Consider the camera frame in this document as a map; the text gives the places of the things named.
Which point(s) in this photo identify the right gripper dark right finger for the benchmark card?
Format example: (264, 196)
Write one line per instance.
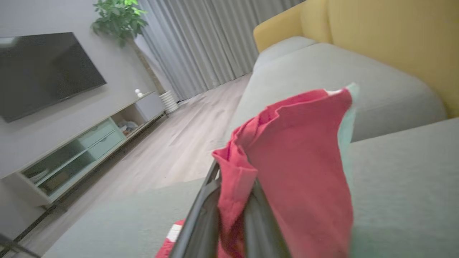
(263, 233)

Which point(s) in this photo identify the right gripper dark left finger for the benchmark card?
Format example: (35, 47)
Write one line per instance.
(200, 229)

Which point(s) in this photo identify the red basketball jersey black print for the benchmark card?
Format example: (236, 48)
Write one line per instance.
(304, 172)

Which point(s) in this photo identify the white ribbed plant pot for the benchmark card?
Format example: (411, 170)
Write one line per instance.
(168, 102)

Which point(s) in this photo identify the long low TV cabinet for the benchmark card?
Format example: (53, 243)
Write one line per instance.
(93, 143)

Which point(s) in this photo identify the small white round ornament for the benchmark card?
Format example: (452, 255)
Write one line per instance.
(138, 93)

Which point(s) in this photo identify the brown box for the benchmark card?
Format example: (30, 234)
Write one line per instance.
(54, 181)

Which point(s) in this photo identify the grey sofa cushion with piping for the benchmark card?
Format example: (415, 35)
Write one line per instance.
(322, 75)

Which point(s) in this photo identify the stacked books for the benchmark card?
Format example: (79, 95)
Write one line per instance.
(38, 175)

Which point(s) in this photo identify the grey pleated curtains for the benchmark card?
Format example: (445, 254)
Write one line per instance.
(208, 39)

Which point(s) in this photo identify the black flat screen television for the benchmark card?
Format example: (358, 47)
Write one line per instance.
(43, 75)

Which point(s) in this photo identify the green potted tree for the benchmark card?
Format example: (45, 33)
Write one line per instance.
(120, 19)

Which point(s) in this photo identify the yellow sofa backrest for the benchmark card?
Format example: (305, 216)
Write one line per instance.
(387, 36)

